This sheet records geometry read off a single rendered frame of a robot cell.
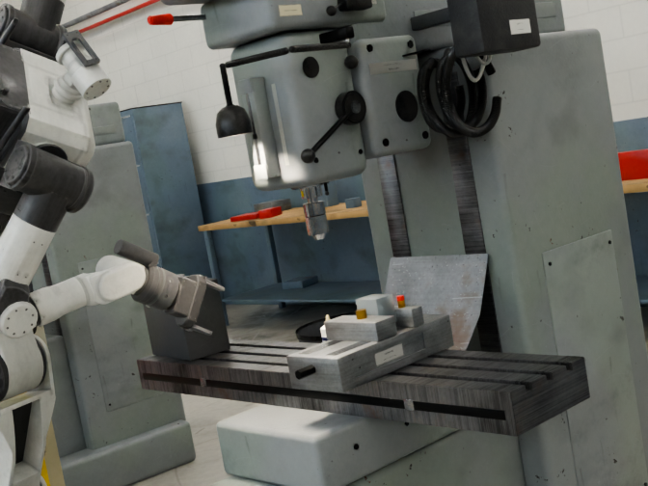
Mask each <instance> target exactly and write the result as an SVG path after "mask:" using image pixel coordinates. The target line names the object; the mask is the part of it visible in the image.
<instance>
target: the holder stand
mask: <svg viewBox="0 0 648 486"><path fill-rule="evenodd" d="M143 305H144V304H143ZM144 311H145V316H146V321H147V325H148V334H149V339H150V344H151V349H152V354H153V355H157V356H163V357H169V358H175V359H181V360H186V361H194V360H196V359H199V358H203V357H206V356H209V355H212V354H216V353H219V352H222V351H226V350H229V349H230V342H229V337H228V332H227V326H226V321H225V317H224V311H223V306H222V301H221V296H220V291H218V290H216V289H213V288H210V287H208V286H207V287H206V289H205V293H204V296H203V299H202V304H201V308H200V311H199V315H198V318H197V322H196V323H195V325H198V326H200V327H203V328H205V329H207V330H209V331H212V335H211V336H210V335H205V334H202V333H199V332H196V331H193V332H188V331H186V330H185V329H181V326H178V325H176V317H175V316H172V315H170V314H167V313H165V312H163V311H162V310H157V309H155V308H152V307H149V308H148V307H147V306H146V305H144Z"/></svg>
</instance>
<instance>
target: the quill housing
mask: <svg viewBox="0 0 648 486"><path fill-rule="evenodd" d="M332 30H336V29H334V28H333V29H320V30H307V31H294V32H282V33H279V34H277V35H274V36H270V37H267V38H264V39H261V40H256V41H252V42H249V43H246V44H243V45H240V46H237V47H236V48H234V49H233V51H232V52H231V55H230V60H231V61H232V60H236V59H240V58H244V57H249V56H252V55H256V54H260V53H264V52H268V51H272V50H276V49H281V48H284V47H286V48H289V46H291V45H304V44H317V43H320V39H319V35H320V34H322V33H326V32H329V31H332ZM347 56H348V53H347V48H342V49H331V50H320V51H309V52H297V53H290V52H288V54H286V55H282V56H278V57H274V58H270V59H265V60H262V61H256V62H253V63H249V64H245V65H241V66H238V67H233V68H232V72H233V78H234V83H235V89H236V93H237V99H238V104H239V106H240V107H242V108H244V103H243V98H242V95H241V94H240V91H239V86H238V81H240V80H244V79H248V78H255V77H263V79H264V85H265V90H266V95H267V100H268V106H269V111H270V117H271V122H272V127H273V132H274V138H275V143H276V149H277V154H278V159H279V165H280V170H281V175H280V176H276V177H271V178H266V179H259V180H256V175H255V170H254V165H255V161H254V157H253V151H252V146H251V140H250V135H249V133H248V134H244V136H245V141H246V147H247V152H248V156H249V162H250V167H251V173H252V178H253V183H254V185H255V187H256V188H257V189H258V190H261V191H273V190H281V189H287V188H295V187H303V186H310V185H314V184H319V183H324V182H328V181H333V180H338V179H342V178H347V177H351V176H357V175H359V174H361V173H362V172H363V171H364V170H365V166H366V159H365V149H364V143H363V137H362V131H361V126H360V123H356V124H350V125H346V124H344V123H343V124H342V125H341V126H340V127H339V128H338V129H337V130H336V131H335V132H334V134H333V135H332V136H331V137H330V138H329V139H328V140H327V141H326V142H325V143H324V144H323V145H322V146H321V147H320V149H319V150H318V151H317V152H316V153H315V159H314V161H313V162H311V163H309V164H307V163H304V162H303V161H302V159H301V153H302V151H303V150H304V149H311V148H312V147H313V146H314V145H315V144H316V143H317V142H318V141H319V140H320V139H321V138H322V136H323V135H324V134H325V133H326V132H327V131H328V130H329V129H330V128H331V127H332V126H333V125H334V124H335V123H336V122H337V121H338V116H337V114H336V109H335V104H336V100H337V97H338V96H339V95H340V94H341V93H345V92H349V91H354V87H353V81H352V75H351V69H349V68H347V67H346V66H345V64H344V60H345V58H346V57H347ZM244 109H245V108H244Z"/></svg>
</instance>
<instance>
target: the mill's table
mask: <svg viewBox="0 0 648 486"><path fill-rule="evenodd" d="M316 344H319V343H308V342H289V341H271V340H251V339H232V338H229V346H230V349H229V350H226V351H222V352H219V353H216V354H212V355H209V356H206V357H203V358H199V359H196V360H194V361H186V360H181V359H175V358H169V357H163V356H157V355H156V356H147V357H144V358H142V359H139V360H137V365H138V369H139V374H140V379H141V384H142V389H146V390H154V391H161V392H175V393H183V394H191V395H198V396H205V397H213V398H221V399H228V400H236V401H244V402H252V403H258V404H266V405H274V406H282V407H289V408H297V409H304V410H312V411H319V412H327V413H335V414H343V415H350V416H357V417H365V418H373V419H387V420H395V421H402V422H410V423H417V424H425V425H433V426H441V427H448V428H455V429H463V430H471V431H478V432H486V433H494V434H501V435H508V436H516V437H518V436H520V435H522V434H523V433H525V432H527V431H528V430H530V429H532V428H534V427H535V426H537V425H539V424H541V423H543V422H545V421H547V420H549V419H551V418H553V417H555V416H557V415H559V414H561V413H562V412H564V411H566V410H568V409H570V408H572V407H574V406H575V405H577V404H579V403H581V402H583V401H584V400H586V399H588V398H589V397H590V392H589V387H588V380H587V374H586V367H585V361H584V357H578V356H558V355H539V354H520V353H501V352H481V351H463V350H442V351H440V352H437V353H435V354H433V355H430V356H428V357H426V358H423V359H421V360H419V361H417V362H414V363H412V364H408V365H406V366H404V367H401V368H399V369H398V370H395V371H393V372H391V373H388V374H386V375H384V376H381V377H379V378H377V379H374V380H372V381H370V382H367V383H365V384H363V385H360V386H358V387H357V388H354V389H352V390H350V391H346V392H333V391H311V390H299V389H293V388H292V386H291V381H290V375H289V370H288V364H287V359H286V356H288V355H290V354H293V353H296V352H298V351H301V350H304V349H306V348H309V347H312V346H314V345H316Z"/></svg>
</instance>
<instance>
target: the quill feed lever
mask: <svg viewBox="0 0 648 486"><path fill-rule="evenodd" d="M335 109H336V114H337V117H338V120H337V122H336V123H335V124H334V125H333V126H332V127H331V128H330V129H329V130H328V131H327V132H326V133H325V134H324V135H323V136H322V138H321V139H320V140H319V141H318V142H317V143H316V144H315V145H314V146H313V147H312V148H306V149H304V150H303V151H302V153H301V159H302V161H303V162H304V163H307V164H309V163H311V162H313V161H314V159H315V153H316V152H317V151H318V150H319V149H320V147H321V146H322V145H323V144H324V143H325V142H326V141H327V140H328V139H329V138H330V137H331V136H332V135H333V134H334V132H335V131H336V130H337V129H338V128H339V127H340V126H341V125H342V124H343V123H344V124H346V125H350V124H356V123H359V122H361V121H362V120H363V119H364V118H365V113H366V106H365V100H364V98H363V97H362V95H361V94H359V93H358V92H356V91H349V92H345V93H341V94H340V95H339V96H338V97H337V100H336V104H335Z"/></svg>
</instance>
